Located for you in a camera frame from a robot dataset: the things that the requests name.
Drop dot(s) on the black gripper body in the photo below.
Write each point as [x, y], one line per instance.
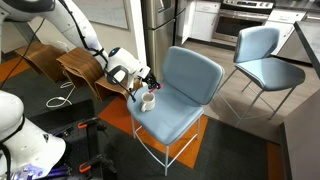
[149, 79]

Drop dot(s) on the pink marker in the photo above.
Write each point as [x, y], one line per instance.
[155, 88]

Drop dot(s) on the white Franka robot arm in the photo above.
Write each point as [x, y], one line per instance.
[20, 146]

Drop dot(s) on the white ceramic mug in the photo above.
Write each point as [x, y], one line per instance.
[148, 101]

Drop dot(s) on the blue chair with mug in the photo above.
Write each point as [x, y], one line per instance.
[186, 76]

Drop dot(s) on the bent plywood stool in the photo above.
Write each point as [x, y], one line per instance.
[106, 88]
[80, 66]
[40, 56]

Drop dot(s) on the stainless steel fridge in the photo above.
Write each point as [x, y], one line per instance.
[163, 33]

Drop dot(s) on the orange black clamp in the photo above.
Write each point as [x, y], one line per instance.
[90, 123]
[96, 163]

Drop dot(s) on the white kitchen cabinet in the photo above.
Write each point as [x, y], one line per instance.
[286, 21]
[204, 23]

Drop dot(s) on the black mounting platform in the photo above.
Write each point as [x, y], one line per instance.
[66, 113]

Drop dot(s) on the stainless steel oven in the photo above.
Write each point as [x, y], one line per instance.
[243, 23]

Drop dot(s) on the empty blue chair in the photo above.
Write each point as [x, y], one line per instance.
[266, 71]

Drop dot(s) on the grey top counter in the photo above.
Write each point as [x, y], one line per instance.
[310, 43]

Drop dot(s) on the grey wall board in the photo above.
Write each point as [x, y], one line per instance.
[100, 11]

